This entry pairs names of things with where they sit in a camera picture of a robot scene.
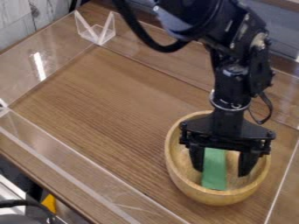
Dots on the clear acrylic enclosure wall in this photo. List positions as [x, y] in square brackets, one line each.
[87, 113]

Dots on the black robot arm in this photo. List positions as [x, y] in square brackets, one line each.
[234, 34]

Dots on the yellow warning sticker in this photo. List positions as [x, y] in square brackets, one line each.
[50, 203]

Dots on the brown wooden bowl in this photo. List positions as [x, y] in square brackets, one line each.
[187, 178]

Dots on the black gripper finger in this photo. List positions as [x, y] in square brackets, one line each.
[197, 153]
[247, 161]

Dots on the green rectangular block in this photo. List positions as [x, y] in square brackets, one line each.
[214, 176]

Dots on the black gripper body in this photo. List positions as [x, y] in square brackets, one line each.
[226, 131]

